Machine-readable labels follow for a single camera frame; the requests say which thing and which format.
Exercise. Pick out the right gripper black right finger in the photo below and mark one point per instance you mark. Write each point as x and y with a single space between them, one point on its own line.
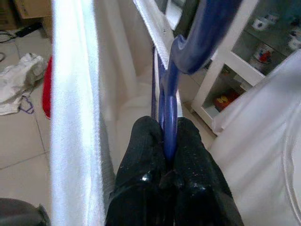
197 176

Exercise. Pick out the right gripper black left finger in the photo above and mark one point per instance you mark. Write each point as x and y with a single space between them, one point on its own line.
141 164

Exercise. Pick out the blue purple plastic hanger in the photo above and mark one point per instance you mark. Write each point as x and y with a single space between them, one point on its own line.
170 113

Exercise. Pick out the white shirt with dark print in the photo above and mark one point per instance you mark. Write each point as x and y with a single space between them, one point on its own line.
75 94

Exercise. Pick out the thin purple hanger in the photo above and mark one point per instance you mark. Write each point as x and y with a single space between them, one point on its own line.
30 107

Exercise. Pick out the plain white shirt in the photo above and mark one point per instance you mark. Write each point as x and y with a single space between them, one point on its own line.
258 141

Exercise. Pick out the red box yellow logo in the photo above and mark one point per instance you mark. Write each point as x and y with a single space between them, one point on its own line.
225 101

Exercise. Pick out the white glass door cabinet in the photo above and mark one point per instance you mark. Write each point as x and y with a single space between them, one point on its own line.
210 82

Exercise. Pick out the red shirt with white trim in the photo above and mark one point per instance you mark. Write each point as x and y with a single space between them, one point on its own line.
47 94

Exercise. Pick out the crumpled white garment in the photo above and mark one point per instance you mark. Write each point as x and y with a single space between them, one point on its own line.
18 77

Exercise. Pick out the white mug dark print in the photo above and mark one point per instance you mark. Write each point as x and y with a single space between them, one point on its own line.
260 24

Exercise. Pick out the small printed cardboard box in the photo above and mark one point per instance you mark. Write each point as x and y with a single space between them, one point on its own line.
47 28

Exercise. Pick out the black power strip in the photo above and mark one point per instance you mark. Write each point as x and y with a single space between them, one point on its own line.
27 30

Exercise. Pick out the large plain cardboard box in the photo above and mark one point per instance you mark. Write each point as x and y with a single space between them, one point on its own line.
30 11

